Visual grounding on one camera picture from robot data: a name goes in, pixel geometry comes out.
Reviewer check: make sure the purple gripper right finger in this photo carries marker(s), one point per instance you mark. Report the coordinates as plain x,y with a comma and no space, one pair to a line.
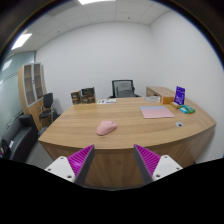
152,166

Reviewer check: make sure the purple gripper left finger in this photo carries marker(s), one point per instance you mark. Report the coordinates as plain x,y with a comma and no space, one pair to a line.
75,167

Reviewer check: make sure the pink computer mouse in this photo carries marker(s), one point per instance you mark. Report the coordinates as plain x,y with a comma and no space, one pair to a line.
106,127

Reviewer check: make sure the wooden office desk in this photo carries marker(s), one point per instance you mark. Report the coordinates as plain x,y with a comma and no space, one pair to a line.
114,165

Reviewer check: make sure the black leather sofa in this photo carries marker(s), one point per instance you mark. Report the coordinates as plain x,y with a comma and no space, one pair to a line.
20,138

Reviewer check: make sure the black side chair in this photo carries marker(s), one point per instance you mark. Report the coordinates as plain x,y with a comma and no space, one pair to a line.
47,109

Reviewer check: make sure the green item pack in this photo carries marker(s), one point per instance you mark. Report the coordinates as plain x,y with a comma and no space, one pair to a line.
187,109

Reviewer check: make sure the orange box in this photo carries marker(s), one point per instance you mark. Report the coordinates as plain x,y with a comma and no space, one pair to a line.
167,100

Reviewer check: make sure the round glass ashtray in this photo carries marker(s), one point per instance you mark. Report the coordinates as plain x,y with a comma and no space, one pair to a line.
152,98

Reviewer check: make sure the dark product box left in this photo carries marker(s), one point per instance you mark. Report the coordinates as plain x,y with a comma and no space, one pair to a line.
76,97

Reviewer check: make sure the dark product box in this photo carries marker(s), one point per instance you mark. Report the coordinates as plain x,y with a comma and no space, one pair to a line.
88,95
76,97

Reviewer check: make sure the dark product box right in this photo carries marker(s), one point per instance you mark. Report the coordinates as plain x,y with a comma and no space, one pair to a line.
88,95

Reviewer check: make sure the wooden side return cabinet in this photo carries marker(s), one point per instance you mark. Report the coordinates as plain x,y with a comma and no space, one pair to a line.
159,91

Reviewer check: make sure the white paper booklet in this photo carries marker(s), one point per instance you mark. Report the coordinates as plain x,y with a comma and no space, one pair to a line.
106,101

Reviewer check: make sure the black mesh office chair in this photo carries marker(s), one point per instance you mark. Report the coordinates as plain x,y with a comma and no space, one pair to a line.
123,89

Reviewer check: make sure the wooden bookcase cabinet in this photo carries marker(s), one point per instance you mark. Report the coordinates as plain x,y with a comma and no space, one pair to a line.
31,90

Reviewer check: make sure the desk cable grommet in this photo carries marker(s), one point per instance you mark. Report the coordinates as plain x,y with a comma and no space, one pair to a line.
179,124

